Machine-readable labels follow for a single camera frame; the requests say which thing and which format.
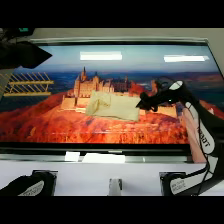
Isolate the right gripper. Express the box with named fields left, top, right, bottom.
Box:
left=135, top=89, right=160, bottom=113

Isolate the silver frame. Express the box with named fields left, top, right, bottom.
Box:
left=0, top=145, right=224, bottom=197

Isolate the pale yellow shirt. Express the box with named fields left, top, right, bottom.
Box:
left=85, top=90, right=141, bottom=122

